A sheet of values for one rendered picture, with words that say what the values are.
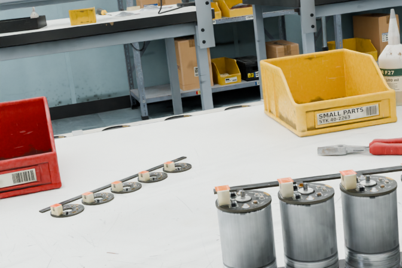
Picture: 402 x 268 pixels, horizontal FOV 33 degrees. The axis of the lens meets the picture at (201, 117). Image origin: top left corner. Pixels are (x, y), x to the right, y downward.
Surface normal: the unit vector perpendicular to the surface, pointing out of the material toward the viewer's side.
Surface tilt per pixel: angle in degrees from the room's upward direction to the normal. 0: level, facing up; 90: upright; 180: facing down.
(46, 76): 90
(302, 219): 90
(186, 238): 0
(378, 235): 90
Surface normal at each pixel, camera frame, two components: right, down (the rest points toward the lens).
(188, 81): 0.29, 0.16
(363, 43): -0.96, 0.14
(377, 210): 0.01, 0.22
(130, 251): -0.11, -0.97
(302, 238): -0.33, 0.24
